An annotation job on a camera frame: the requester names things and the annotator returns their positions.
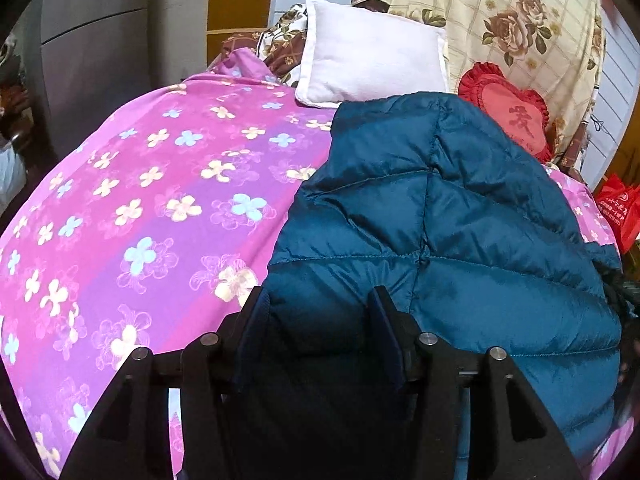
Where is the teal quilted puffer jacket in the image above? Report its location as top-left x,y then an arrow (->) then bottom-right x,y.
236,93 -> 622,479

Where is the pink floral bed sheet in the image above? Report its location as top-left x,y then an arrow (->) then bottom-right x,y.
0,46 -> 624,480

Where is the red plastic shopping bag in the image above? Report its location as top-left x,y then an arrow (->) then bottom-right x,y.
596,174 -> 639,255

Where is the red heart-shaped cushion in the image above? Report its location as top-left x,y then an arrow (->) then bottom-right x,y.
458,62 -> 552,164

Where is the grey wardrobe cabinet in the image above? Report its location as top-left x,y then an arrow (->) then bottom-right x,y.
15,0 -> 207,162

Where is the white square pillow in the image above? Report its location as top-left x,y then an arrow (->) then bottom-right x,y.
295,0 -> 450,108

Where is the cream rose-print blanket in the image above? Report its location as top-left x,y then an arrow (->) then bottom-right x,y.
352,0 -> 605,172

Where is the brown floral folded quilt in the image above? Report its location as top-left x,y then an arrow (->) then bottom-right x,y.
207,3 -> 308,88

